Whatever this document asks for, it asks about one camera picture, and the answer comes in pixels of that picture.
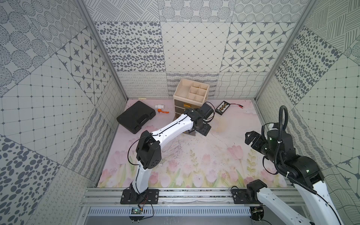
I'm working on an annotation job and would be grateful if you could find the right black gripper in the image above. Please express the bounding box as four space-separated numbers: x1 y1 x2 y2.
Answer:
245 130 281 168

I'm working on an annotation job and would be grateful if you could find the beige drawer organizer cabinet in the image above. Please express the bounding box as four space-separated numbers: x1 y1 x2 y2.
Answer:
173 79 210 109

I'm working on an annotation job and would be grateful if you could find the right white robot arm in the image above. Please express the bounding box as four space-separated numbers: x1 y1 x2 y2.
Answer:
245 129 343 225

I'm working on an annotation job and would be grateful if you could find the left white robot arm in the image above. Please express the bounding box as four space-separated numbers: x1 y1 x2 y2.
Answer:
130 103 215 195

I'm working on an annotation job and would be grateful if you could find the black flat case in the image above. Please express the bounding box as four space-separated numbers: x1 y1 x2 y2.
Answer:
116 101 156 134

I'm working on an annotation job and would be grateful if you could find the small green circuit board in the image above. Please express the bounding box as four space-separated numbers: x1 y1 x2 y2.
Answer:
131 207 143 215

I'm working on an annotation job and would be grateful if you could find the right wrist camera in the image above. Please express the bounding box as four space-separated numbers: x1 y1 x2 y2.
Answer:
267 122 279 137

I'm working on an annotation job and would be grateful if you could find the black battery holder with wires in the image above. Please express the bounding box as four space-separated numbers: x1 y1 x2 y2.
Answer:
215 101 244 115

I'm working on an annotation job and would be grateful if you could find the white valve orange handle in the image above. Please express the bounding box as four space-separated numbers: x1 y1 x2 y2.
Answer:
155 104 169 114

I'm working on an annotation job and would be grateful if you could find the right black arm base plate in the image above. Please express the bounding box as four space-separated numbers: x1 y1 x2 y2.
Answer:
231 188 260 204

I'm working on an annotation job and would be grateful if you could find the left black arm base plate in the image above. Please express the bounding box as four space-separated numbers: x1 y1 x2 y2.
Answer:
121 189 159 205

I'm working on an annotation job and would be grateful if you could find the aluminium mounting rail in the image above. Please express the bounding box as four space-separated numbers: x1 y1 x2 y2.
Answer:
80 187 305 206

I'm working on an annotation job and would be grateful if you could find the white slotted cable duct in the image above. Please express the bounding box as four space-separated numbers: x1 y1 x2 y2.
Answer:
88 206 251 217

